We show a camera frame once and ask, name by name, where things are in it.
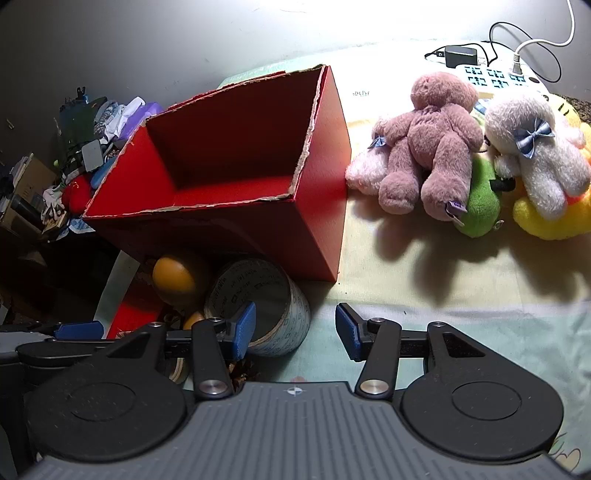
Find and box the white power strip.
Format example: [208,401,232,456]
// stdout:
[455,41,559,100]

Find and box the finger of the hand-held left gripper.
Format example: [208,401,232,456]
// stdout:
[16,320,116,367]

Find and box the purple tissue pack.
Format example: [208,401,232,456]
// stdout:
[117,102,164,141]

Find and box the white cable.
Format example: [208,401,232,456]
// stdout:
[510,0,578,75]

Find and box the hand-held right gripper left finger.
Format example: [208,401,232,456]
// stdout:
[95,302,257,400]

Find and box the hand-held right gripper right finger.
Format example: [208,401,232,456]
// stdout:
[335,302,499,398]

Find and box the mauve teddy bear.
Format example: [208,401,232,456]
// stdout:
[373,71,485,221]

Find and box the red gift box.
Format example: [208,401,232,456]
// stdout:
[106,281,164,340]

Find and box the black cable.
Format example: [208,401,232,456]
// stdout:
[424,21,562,84]

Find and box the green plush toy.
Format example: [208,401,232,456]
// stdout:
[452,157,504,238]

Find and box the printed packing tape roll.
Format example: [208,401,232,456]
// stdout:
[204,259,312,357]

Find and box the black power adapter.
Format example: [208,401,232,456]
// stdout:
[444,45,478,70]

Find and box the blue glasses case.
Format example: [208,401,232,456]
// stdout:
[90,159,116,190]

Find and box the light pink plush toy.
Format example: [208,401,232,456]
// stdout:
[345,136,393,195]

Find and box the striped cloth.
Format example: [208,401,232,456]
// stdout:
[95,97,148,139]

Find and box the brown pine cone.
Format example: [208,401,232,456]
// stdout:
[228,360,252,384]

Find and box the red plush toy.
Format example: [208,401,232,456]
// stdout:
[62,173,93,215]

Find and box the dark green bag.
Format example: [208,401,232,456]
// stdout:
[58,97,109,158]

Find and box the grey small box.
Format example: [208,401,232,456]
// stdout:
[81,138,103,168]

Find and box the yellow plush toy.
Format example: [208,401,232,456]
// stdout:
[508,95,591,241]

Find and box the blue checkered cloth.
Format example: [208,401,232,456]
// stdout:
[68,216,98,237]

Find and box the orange wooden gourd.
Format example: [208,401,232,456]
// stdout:
[152,256,207,330]

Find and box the red cardboard box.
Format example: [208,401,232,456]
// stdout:
[82,65,352,283]

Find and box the white plush dog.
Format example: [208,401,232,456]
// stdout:
[484,91,591,220]

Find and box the brown cardboard carton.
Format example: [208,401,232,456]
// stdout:
[14,154,58,199]

